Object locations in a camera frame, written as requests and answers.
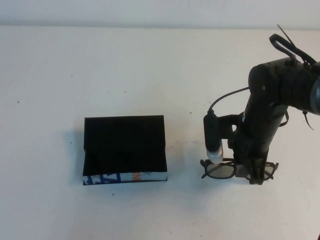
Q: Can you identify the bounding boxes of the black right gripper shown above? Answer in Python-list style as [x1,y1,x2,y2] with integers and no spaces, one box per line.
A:
[227,107,287,186]

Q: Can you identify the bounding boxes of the black frame glasses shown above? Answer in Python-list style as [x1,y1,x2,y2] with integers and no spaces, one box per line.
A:
[199,157,280,186]

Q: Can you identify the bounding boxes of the black printed glasses case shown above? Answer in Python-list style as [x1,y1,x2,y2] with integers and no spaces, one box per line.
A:
[81,114,169,187]

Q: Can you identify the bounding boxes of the black zip tie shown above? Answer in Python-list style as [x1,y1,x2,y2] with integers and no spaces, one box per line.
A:
[276,24,299,59]
[301,110,316,132]

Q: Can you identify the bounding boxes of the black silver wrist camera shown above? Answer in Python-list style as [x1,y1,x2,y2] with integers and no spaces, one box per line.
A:
[203,110,224,165]

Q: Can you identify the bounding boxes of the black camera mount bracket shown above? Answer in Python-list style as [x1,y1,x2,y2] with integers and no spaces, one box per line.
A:
[216,113,245,141]

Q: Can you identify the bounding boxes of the black camera cable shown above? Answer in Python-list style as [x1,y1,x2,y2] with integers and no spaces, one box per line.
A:
[207,33,318,113]

